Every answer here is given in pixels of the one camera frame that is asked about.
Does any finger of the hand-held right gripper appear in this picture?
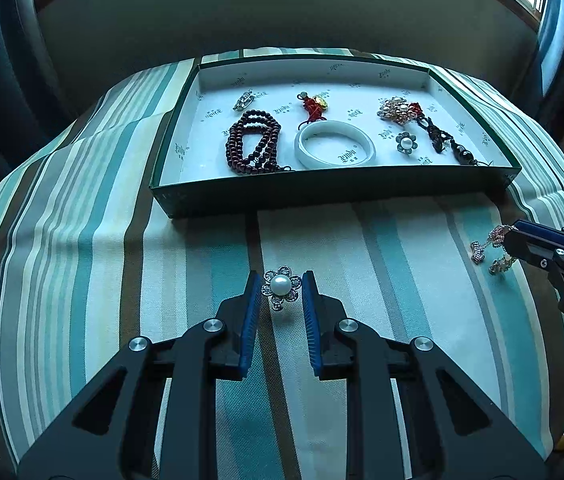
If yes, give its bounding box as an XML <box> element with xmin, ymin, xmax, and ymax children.
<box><xmin>503</xmin><ymin>232</ymin><xmax>564</xmax><ymax>281</ymax></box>
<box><xmin>512</xmin><ymin>219</ymin><xmax>564</xmax><ymax>251</ymax></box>

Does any pink pearl cluster brooch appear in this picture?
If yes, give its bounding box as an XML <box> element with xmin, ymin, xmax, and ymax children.
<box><xmin>378</xmin><ymin>96</ymin><xmax>415</xmax><ymax>125</ymax></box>

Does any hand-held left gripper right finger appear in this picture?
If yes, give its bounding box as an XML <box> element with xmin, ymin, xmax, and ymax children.
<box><xmin>302</xmin><ymin>270</ymin><xmax>548</xmax><ymax>480</ymax></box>

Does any silver bar brooch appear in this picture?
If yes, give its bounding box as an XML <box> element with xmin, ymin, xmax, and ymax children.
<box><xmin>233</xmin><ymin>89</ymin><xmax>258</xmax><ymax>112</ymax></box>

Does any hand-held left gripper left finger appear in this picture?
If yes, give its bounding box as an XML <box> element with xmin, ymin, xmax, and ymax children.
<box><xmin>17</xmin><ymin>270</ymin><xmax>263</xmax><ymax>480</ymax></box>

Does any gold chain necklace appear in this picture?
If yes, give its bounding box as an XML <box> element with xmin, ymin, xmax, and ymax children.
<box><xmin>470</xmin><ymin>224</ymin><xmax>518</xmax><ymax>276</ymax></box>

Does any black knotted cord ornament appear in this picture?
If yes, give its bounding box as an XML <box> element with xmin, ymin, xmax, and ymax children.
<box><xmin>419</xmin><ymin>116</ymin><xmax>492</xmax><ymax>167</ymax></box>

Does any green cardboard box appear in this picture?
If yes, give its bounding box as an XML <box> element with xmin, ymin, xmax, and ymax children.
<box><xmin>149</xmin><ymin>57</ymin><xmax>521</xmax><ymax>220</ymax></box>

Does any pearl flower brooch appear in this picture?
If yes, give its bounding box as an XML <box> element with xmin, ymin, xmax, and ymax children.
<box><xmin>261</xmin><ymin>267</ymin><xmax>303</xmax><ymax>312</ymax></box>
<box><xmin>395</xmin><ymin>131</ymin><xmax>418</xmax><ymax>155</ymax></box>

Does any blue curtain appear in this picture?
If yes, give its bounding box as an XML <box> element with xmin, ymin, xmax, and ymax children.
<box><xmin>536</xmin><ymin>0</ymin><xmax>564</xmax><ymax>97</ymax></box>

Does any striped tablecloth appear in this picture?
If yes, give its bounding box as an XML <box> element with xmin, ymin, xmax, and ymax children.
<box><xmin>0</xmin><ymin>46</ymin><xmax>564</xmax><ymax>480</ymax></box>

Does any white jade bangle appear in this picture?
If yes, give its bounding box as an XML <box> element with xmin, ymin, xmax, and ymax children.
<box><xmin>294</xmin><ymin>120</ymin><xmax>377</xmax><ymax>170</ymax></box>

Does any dark red bead bracelet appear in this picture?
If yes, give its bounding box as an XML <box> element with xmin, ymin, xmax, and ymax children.
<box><xmin>224</xmin><ymin>111</ymin><xmax>293</xmax><ymax>176</ymax></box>

